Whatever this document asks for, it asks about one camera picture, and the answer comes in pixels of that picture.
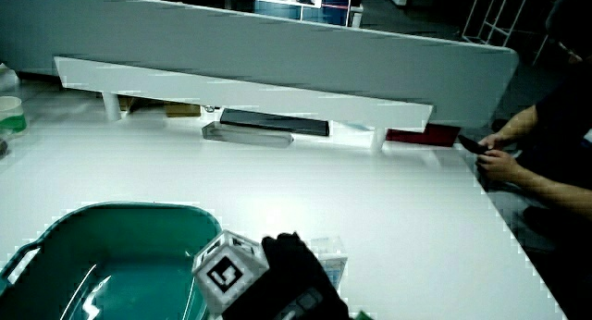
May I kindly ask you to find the person's right hand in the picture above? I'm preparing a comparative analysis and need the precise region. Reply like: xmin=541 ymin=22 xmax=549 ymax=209
xmin=191 ymin=229 xmax=352 ymax=320

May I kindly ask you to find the clear plastic box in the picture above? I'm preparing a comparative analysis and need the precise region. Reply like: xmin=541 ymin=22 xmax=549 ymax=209
xmin=308 ymin=236 xmax=349 ymax=294

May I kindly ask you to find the white desk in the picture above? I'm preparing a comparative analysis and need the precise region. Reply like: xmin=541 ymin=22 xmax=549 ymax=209
xmin=0 ymin=77 xmax=569 ymax=320

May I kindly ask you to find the white desk shelf riser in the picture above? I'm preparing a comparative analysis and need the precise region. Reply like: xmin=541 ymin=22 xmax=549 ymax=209
xmin=54 ymin=55 xmax=436 ymax=153

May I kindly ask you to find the black flat box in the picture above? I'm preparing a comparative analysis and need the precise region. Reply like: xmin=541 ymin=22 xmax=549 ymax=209
xmin=218 ymin=107 xmax=331 ymax=138

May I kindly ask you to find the green plastic basin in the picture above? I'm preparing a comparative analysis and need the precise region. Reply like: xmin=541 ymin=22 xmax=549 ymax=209
xmin=0 ymin=201 xmax=224 ymax=320

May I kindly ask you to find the brown cardboard box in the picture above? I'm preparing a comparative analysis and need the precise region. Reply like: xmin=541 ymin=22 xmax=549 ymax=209
xmin=163 ymin=102 xmax=203 ymax=119

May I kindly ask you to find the red flat box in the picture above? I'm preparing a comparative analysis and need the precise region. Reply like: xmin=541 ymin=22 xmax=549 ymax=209
xmin=385 ymin=123 xmax=462 ymax=149

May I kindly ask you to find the black phone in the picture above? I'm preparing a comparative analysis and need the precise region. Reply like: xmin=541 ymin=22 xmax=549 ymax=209
xmin=457 ymin=134 xmax=490 ymax=156

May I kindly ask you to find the white partition panel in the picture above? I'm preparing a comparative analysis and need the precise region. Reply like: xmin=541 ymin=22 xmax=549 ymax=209
xmin=0 ymin=0 xmax=520 ymax=129

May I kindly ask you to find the white storage shelf unit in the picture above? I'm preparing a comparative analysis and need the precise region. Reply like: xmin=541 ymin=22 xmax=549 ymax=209
xmin=253 ymin=0 xmax=364 ymax=29

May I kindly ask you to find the white cup with green band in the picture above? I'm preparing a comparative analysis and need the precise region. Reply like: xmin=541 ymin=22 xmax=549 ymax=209
xmin=0 ymin=95 xmax=29 ymax=137

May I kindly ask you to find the white metal rack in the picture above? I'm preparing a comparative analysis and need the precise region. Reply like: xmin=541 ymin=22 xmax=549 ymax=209
xmin=461 ymin=0 xmax=533 ymax=48

